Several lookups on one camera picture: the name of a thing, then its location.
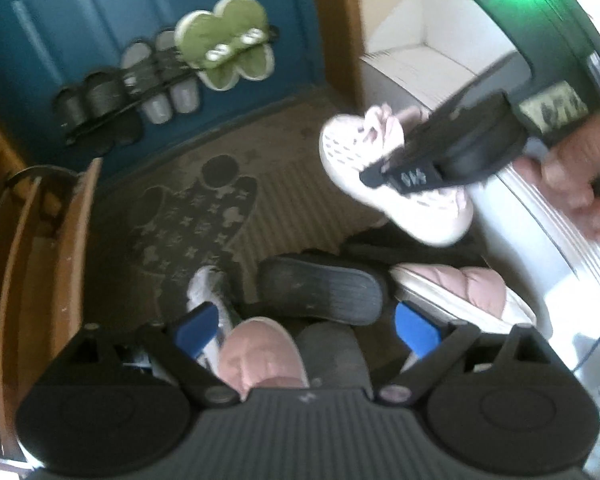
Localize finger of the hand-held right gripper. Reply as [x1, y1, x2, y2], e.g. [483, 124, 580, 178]
[402, 54, 534, 152]
[359, 105, 452, 197]

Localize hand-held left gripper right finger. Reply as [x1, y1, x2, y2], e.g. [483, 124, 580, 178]
[377, 300, 549, 407]

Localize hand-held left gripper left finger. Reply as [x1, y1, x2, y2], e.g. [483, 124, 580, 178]
[75, 304, 242, 407]

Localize pink padded winter shoe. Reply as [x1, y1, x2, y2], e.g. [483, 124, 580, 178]
[389, 262, 537, 328]
[216, 316, 311, 403]

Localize white pink lace-up sneaker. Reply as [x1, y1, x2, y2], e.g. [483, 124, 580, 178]
[319, 104, 475, 248]

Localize wooden shoe cabinet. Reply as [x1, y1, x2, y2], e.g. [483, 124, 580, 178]
[0, 100, 105, 463]

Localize person's right hand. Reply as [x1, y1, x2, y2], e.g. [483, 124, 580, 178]
[540, 111, 600, 247]

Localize dirty white sneaker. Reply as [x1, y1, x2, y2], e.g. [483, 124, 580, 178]
[186, 265, 241, 366]

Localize white cardboard box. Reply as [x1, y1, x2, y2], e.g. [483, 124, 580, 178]
[359, 0, 531, 113]

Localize dark grey shoe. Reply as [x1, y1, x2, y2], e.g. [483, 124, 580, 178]
[297, 321, 373, 393]

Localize black shoe with ridged sole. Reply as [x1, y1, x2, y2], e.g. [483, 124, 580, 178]
[256, 255, 390, 327]

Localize patterned brown door mat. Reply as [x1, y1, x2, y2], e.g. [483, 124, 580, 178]
[87, 86, 401, 361]

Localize black door shoe rack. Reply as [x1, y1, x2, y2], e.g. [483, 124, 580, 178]
[54, 24, 282, 147]

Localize grey slide slipper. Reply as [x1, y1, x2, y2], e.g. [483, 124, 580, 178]
[152, 30, 201, 113]
[121, 42, 175, 125]

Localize green flower-shaped slipper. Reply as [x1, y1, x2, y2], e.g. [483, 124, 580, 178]
[214, 0, 277, 82]
[174, 10, 243, 93]

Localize wooden door frame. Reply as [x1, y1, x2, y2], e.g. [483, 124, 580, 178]
[307, 0, 368, 108]

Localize black metal cabinet bracket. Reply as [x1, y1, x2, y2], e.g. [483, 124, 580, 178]
[5, 165, 78, 211]

